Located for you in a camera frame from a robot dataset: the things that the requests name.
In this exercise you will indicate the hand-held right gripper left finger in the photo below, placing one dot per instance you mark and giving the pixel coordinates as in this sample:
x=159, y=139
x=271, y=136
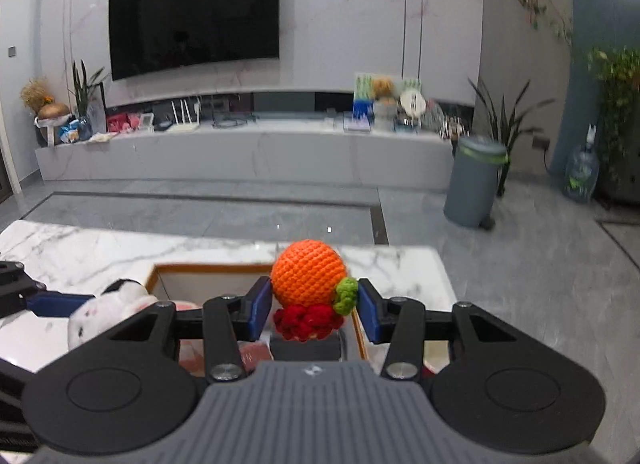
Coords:
x=260, y=306

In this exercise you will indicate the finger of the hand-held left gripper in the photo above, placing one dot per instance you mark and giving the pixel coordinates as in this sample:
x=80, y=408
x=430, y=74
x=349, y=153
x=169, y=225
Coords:
x=55, y=304
x=12, y=376

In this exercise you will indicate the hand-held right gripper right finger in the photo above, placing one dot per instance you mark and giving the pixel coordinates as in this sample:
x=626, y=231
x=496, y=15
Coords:
x=369, y=314

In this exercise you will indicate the white animal plush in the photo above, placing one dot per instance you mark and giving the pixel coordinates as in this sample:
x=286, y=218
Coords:
x=100, y=316

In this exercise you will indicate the orange cardboard storage box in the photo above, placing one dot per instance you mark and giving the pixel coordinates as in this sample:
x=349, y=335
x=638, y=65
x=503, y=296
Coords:
x=210, y=281

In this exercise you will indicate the crochet orange toy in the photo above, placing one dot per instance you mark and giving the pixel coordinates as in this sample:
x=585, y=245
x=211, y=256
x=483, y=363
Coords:
x=307, y=271

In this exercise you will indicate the marble television console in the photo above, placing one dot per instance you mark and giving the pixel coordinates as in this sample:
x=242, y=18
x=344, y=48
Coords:
x=250, y=154

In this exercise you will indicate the grey trash bin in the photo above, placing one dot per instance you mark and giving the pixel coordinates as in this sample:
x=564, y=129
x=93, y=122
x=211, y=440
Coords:
x=472, y=184

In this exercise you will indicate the snack bags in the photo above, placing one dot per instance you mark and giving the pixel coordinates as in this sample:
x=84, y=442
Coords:
x=67, y=133

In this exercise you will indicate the blue vase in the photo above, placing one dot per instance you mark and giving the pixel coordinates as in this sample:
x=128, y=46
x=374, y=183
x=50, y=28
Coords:
x=82, y=129

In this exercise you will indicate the flat notebook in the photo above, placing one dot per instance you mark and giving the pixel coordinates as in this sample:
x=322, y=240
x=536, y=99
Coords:
x=357, y=126

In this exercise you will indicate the red box on console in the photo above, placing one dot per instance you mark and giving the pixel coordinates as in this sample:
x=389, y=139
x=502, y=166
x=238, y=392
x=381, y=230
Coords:
x=117, y=123

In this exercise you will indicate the brown mushroom ornament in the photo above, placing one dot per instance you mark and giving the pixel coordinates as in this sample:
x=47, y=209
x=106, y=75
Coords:
x=52, y=112

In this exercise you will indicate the white router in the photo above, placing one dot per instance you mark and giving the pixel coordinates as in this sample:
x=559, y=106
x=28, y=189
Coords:
x=182, y=127

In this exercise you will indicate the teddy bear on shelf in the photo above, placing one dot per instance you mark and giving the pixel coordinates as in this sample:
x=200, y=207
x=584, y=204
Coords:
x=385, y=114

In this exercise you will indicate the cow figurines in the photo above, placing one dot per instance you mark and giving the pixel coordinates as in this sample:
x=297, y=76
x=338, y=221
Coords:
x=455, y=131

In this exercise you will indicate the small white desk clock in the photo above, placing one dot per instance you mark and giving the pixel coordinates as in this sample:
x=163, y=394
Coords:
x=146, y=122

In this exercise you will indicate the decorative plate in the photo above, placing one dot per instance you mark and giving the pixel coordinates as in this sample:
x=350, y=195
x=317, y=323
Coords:
x=433, y=115

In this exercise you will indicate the dried flower bunch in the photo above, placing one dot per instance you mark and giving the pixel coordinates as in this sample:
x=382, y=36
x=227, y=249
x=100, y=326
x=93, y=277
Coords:
x=35, y=94

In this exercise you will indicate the round white fan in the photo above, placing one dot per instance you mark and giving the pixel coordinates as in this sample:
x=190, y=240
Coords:
x=412, y=102

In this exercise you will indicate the green plant on console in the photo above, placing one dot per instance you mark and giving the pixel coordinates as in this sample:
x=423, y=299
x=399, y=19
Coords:
x=85, y=89

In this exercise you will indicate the small brown teddy bear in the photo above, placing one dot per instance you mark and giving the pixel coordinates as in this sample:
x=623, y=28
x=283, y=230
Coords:
x=385, y=87

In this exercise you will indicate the green picture card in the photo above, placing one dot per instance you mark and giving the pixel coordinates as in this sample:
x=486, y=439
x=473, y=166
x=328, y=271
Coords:
x=362, y=84

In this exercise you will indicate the long-leaf floor plant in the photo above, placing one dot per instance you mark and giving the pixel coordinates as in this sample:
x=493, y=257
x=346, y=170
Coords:
x=505, y=124

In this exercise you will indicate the large water bottle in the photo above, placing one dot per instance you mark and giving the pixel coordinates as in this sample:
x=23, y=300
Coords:
x=580, y=174

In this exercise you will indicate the grey cabinet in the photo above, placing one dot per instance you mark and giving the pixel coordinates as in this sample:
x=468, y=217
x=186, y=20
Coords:
x=625, y=191

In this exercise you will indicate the leafy plant on cabinet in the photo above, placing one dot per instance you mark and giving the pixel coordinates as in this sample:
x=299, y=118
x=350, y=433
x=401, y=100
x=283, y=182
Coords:
x=617, y=89

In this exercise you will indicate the wall socket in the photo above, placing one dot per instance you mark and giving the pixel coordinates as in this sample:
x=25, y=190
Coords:
x=541, y=143

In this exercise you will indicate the black wall television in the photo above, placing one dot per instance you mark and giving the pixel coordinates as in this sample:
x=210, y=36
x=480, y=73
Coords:
x=195, y=14

